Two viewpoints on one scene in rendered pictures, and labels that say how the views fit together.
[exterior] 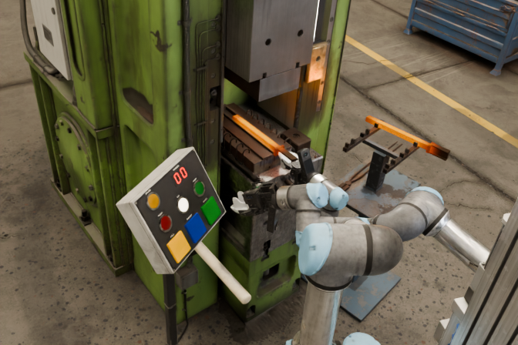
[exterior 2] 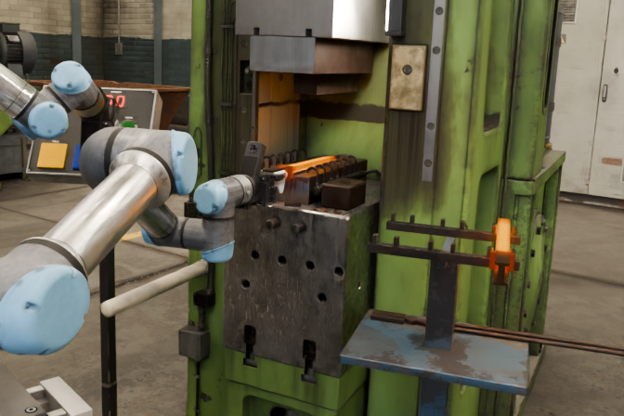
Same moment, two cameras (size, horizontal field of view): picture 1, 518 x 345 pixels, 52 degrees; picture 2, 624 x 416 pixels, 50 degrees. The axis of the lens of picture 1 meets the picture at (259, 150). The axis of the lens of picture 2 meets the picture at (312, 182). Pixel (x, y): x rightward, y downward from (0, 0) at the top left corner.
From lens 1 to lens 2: 232 cm
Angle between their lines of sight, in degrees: 65
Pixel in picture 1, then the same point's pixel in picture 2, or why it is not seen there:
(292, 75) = (301, 47)
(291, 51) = (296, 7)
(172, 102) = (195, 60)
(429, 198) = (155, 134)
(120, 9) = not seen: hidden behind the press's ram
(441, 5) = not seen: outside the picture
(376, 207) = (380, 350)
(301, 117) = (390, 176)
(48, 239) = not seen: hidden behind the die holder
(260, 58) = (248, 4)
